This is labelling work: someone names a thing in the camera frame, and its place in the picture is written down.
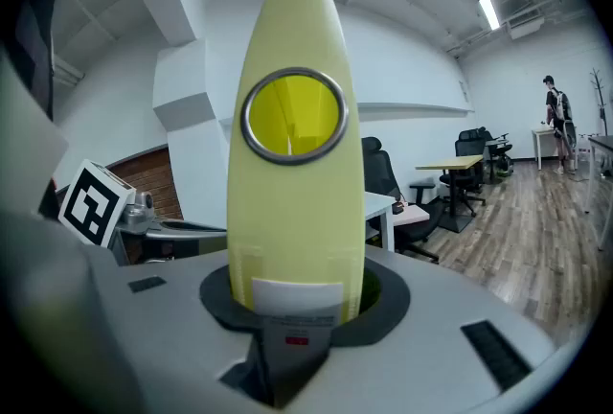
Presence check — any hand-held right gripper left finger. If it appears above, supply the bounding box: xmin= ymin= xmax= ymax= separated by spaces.
xmin=90 ymin=250 xmax=277 ymax=414

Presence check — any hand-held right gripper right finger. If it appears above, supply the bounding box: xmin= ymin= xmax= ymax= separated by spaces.
xmin=286 ymin=244 xmax=576 ymax=414

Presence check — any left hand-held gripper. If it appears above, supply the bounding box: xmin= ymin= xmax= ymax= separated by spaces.
xmin=57 ymin=157 xmax=227 ymax=265

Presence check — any yellow foam folder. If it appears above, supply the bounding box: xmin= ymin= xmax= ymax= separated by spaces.
xmin=225 ymin=0 xmax=368 ymax=406

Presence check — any pink flat box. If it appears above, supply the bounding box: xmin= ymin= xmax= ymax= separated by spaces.
xmin=393 ymin=203 xmax=431 ymax=226

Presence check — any black mesh high-back office chair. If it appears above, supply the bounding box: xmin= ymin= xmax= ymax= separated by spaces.
xmin=361 ymin=136 xmax=444 ymax=263

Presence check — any yellow top table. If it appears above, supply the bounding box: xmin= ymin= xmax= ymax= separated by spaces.
xmin=415 ymin=154 xmax=485 ymax=234

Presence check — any black office chair with headrest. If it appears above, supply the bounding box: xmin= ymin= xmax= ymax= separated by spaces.
xmin=458 ymin=126 xmax=513 ymax=181

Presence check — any person's black clothed body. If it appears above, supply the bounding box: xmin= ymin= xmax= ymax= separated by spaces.
xmin=11 ymin=0 xmax=167 ymax=121

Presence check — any small white table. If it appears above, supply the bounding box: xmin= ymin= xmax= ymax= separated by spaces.
xmin=530 ymin=126 xmax=564 ymax=172

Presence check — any white ceiling air conditioner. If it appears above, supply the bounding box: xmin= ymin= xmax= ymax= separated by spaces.
xmin=507 ymin=16 xmax=547 ymax=40

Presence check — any long ceiling light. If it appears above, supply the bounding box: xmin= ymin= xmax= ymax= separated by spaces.
xmin=477 ymin=0 xmax=502 ymax=31

